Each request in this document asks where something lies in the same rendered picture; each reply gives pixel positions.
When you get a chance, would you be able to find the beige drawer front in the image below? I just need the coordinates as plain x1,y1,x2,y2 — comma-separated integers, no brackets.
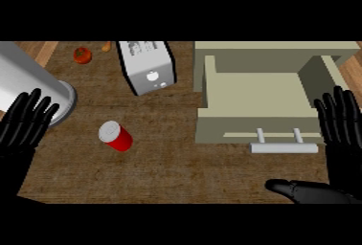
194,107,332,145

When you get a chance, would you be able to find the large silver cylinder pot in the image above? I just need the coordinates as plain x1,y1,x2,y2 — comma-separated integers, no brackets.
0,41,79,128

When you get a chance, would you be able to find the beige cabinet body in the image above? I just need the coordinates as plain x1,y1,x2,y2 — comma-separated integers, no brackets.
193,41,362,94

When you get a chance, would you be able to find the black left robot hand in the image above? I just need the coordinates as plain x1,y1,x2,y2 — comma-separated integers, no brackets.
0,88,61,205

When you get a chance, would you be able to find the red can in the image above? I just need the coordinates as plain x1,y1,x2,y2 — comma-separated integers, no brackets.
98,120,135,152

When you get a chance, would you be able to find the beige open drawer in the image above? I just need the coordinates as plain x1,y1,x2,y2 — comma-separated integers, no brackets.
203,55,351,120

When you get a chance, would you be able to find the red tomato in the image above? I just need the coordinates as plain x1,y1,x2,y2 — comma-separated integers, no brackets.
73,47,94,65

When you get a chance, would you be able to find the pale grey drawer handle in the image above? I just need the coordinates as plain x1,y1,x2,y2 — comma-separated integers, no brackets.
249,127,320,155

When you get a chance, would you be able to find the silver toaster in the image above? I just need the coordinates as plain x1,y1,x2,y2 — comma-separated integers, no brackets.
116,41,179,97

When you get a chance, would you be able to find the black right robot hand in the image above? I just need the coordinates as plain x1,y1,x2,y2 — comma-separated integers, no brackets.
265,85,362,205

